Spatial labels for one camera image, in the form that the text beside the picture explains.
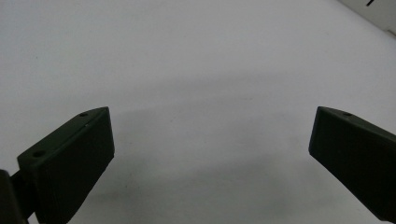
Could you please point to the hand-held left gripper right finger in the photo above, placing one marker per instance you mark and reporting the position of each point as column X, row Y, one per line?
column 355, row 155

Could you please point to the white box with black mark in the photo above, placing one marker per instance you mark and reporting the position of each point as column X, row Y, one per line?
column 376, row 11

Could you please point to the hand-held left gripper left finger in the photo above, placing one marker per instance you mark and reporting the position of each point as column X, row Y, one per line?
column 68, row 165

